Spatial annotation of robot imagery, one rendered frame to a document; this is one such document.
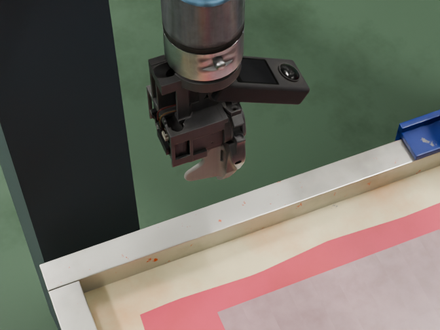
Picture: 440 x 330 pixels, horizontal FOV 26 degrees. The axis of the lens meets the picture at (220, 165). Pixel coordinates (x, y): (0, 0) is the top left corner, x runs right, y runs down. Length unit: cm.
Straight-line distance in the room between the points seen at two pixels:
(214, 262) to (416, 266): 25
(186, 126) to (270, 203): 27
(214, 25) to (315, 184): 42
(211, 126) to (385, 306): 35
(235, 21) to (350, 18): 191
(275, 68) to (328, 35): 171
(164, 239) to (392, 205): 30
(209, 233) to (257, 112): 137
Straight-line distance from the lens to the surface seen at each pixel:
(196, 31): 83
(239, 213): 117
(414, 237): 121
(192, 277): 116
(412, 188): 125
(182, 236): 115
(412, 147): 123
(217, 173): 104
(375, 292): 117
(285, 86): 97
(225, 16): 83
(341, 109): 253
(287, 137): 246
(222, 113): 95
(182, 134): 93
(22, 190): 149
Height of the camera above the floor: 199
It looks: 56 degrees down
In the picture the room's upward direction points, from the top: straight up
